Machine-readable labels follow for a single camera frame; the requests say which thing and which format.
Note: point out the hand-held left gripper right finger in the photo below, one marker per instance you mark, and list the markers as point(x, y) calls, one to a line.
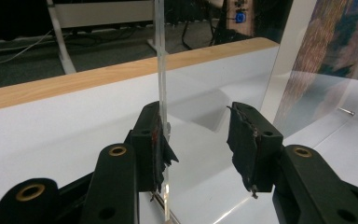
point(254, 155)

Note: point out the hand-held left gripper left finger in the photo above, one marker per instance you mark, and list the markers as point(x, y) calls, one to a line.
point(146, 146)

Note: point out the photo card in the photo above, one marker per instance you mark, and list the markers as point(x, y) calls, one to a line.
point(329, 37)

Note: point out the white table mat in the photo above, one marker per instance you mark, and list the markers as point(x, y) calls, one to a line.
point(59, 130)

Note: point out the wooden table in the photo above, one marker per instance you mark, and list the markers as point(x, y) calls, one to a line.
point(74, 82)

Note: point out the wooden box with blue socket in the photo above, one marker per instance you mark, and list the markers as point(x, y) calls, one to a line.
point(240, 15)

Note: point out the white desk frame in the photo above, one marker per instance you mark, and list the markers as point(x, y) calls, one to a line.
point(105, 14)

